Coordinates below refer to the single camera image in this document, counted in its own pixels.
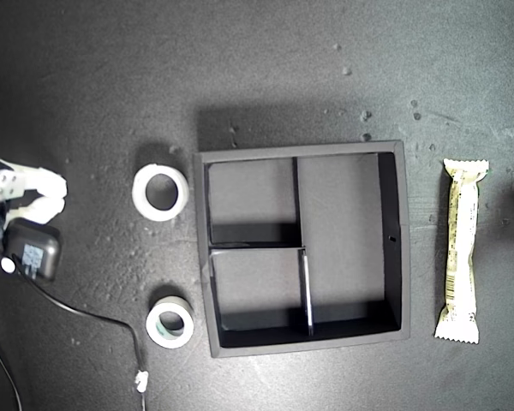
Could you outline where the snack bar printed wrapper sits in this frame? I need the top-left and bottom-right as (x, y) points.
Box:
(433, 158), (491, 345)

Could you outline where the large white tape roll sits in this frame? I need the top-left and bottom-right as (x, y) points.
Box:
(131, 163), (190, 223)

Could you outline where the white tape roll green core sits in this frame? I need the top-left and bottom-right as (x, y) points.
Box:
(145, 295), (195, 349)

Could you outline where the black compartment tray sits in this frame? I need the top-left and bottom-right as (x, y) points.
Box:
(193, 140), (413, 359)

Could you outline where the black camera cable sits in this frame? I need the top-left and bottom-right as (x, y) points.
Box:
(23, 270), (149, 411)

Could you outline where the thin black cable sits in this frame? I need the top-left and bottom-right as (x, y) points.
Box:
(0, 345), (23, 411)

